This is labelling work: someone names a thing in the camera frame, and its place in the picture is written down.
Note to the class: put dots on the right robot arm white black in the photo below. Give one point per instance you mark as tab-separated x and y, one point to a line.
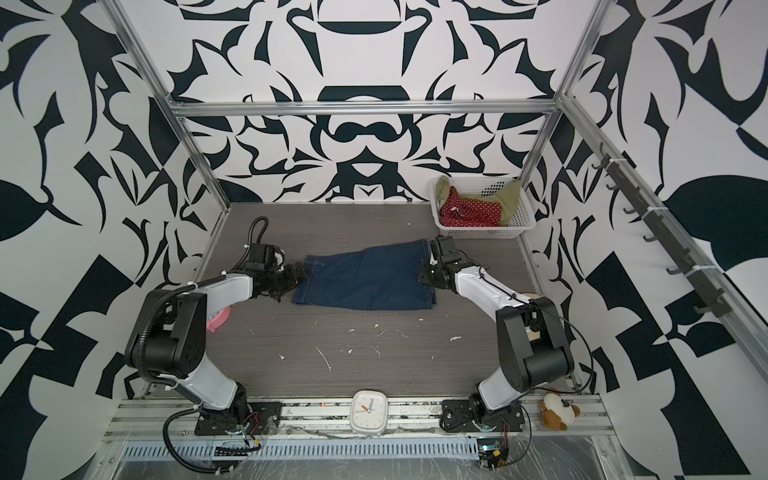
533	348

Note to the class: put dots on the grey wall hook rack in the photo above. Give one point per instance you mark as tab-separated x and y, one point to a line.
666	230

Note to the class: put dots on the olive green skirt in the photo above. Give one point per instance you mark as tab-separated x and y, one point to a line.
508	196

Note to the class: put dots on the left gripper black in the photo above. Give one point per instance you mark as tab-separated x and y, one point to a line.
287	279

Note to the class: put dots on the white slotted cable duct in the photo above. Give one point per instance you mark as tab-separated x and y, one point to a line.
328	449

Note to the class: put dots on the blue denim skirt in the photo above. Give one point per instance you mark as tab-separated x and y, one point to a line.
380	278

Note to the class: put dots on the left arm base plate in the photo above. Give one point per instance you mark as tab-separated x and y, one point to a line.
258	418

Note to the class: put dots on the brown plush toy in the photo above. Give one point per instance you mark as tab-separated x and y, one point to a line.
557	413

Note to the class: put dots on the green circuit board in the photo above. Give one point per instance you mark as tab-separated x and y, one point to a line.
492	453

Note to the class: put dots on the aluminium frame crossbar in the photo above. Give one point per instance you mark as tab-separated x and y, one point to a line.
373	107

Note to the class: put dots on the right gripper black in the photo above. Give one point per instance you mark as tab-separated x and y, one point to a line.
423	274

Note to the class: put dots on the white plastic laundry basket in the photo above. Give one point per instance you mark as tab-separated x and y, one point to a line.
482	187

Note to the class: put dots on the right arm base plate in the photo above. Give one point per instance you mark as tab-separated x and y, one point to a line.
480	417

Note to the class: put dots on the pink alarm clock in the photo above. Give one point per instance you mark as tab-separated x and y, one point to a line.
218	319

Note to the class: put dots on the white square clock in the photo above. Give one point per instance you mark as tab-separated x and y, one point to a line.
369	413

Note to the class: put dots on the aluminium frame rail front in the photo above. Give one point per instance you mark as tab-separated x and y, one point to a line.
329	417

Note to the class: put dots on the red polka dot skirt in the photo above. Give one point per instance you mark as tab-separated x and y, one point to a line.
455	210

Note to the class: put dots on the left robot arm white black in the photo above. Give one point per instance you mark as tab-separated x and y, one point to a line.
167	345

